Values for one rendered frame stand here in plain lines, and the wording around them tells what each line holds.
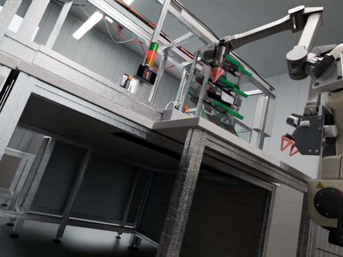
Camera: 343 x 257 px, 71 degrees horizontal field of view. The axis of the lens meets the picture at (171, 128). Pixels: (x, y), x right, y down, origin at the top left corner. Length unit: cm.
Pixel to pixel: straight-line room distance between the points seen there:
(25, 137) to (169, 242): 238
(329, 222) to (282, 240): 305
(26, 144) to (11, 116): 212
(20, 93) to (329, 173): 104
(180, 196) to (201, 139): 19
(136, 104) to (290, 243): 333
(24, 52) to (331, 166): 111
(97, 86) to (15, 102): 29
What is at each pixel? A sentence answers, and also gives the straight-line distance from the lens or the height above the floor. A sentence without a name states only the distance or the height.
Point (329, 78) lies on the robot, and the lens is 103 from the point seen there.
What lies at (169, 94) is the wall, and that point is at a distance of 566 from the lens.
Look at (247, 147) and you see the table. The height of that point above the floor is 84.
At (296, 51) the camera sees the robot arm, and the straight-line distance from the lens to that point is 113.
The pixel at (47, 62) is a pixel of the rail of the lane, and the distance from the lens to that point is 93.
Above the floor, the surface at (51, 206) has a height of 20.
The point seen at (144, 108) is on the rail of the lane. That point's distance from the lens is 104.
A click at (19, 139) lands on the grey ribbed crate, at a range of 292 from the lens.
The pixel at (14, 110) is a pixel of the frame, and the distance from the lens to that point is 82.
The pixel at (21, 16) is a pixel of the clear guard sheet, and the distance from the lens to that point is 228.
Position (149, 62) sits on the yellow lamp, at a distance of 144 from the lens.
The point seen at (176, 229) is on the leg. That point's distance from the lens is 75.
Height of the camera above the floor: 61
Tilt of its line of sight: 14 degrees up
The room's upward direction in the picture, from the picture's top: 16 degrees clockwise
